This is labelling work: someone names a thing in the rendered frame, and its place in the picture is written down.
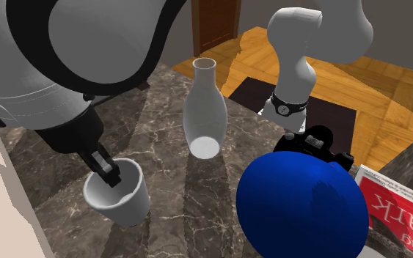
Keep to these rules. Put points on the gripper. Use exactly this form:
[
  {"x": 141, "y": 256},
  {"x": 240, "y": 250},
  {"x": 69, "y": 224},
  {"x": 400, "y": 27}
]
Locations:
[{"x": 72, "y": 134}]

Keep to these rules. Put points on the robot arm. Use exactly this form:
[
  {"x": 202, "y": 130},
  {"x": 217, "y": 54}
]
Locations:
[{"x": 84, "y": 43}]

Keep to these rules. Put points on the white cup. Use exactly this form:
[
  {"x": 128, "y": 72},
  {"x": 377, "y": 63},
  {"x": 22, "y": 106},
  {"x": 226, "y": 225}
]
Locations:
[{"x": 131, "y": 200}]

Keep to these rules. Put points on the white vase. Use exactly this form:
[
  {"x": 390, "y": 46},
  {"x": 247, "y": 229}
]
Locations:
[{"x": 204, "y": 110}]

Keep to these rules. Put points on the brown wooden door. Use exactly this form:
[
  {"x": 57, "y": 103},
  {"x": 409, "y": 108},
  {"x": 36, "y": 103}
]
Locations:
[{"x": 215, "y": 25}]

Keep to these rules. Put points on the blue ball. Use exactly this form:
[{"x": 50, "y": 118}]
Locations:
[{"x": 292, "y": 207}]

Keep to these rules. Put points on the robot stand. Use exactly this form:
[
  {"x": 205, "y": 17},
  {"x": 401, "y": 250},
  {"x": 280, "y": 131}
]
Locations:
[{"x": 335, "y": 118}]

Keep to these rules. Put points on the red book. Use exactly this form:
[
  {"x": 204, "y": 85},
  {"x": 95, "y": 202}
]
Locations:
[{"x": 399, "y": 211}]

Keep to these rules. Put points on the black camera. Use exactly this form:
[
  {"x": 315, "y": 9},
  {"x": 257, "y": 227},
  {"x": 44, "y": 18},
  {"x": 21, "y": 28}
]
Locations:
[{"x": 311, "y": 141}]

